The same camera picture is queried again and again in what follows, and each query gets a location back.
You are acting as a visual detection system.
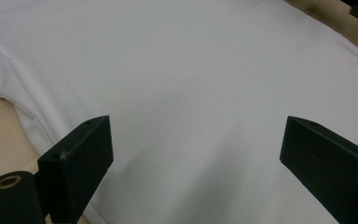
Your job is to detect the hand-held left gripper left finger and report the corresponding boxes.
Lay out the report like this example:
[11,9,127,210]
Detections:
[36,115,115,224]

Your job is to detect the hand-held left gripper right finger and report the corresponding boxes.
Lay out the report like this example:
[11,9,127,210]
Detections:
[279,115,358,224]

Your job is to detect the white t-shirt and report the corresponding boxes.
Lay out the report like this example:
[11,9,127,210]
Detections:
[0,0,358,224]

